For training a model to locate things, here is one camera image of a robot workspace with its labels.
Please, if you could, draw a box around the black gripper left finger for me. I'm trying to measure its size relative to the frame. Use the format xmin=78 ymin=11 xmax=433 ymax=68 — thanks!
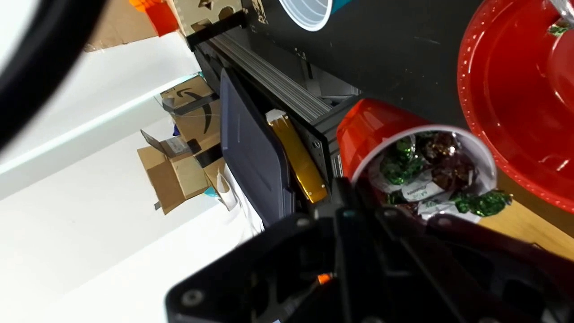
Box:
xmin=162 ymin=176 xmax=385 ymax=323

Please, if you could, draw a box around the red toy block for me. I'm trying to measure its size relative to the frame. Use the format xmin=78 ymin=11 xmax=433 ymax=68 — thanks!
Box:
xmin=126 ymin=0 xmax=180 ymax=37

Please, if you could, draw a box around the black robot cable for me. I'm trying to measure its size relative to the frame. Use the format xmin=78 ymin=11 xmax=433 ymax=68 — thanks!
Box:
xmin=0 ymin=0 xmax=110 ymax=152

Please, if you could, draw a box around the red plastic bowl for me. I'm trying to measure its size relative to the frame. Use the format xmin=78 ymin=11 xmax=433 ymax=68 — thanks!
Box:
xmin=455 ymin=0 xmax=574 ymax=215

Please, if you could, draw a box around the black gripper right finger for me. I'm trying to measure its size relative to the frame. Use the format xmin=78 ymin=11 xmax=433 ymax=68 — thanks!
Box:
xmin=374 ymin=204 xmax=574 ymax=323

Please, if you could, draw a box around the green foil candy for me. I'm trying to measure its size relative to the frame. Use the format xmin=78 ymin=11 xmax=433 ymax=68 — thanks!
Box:
xmin=453 ymin=188 xmax=514 ymax=217
xmin=379 ymin=136 xmax=426 ymax=186

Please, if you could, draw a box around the blue plastic cup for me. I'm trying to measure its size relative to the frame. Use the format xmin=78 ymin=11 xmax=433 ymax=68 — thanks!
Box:
xmin=275 ymin=0 xmax=349 ymax=34

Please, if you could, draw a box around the brown cardboard shipping box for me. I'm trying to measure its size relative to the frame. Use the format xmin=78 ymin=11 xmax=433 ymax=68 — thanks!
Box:
xmin=135 ymin=73 xmax=231 ymax=215

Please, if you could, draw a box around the red plastic cup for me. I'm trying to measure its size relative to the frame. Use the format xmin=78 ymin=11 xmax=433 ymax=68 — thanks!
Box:
xmin=335 ymin=97 xmax=498 ymax=222

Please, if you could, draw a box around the brown foil candy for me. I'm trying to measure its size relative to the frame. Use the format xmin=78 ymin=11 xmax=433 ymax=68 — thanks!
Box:
xmin=417 ymin=131 xmax=480 ymax=194

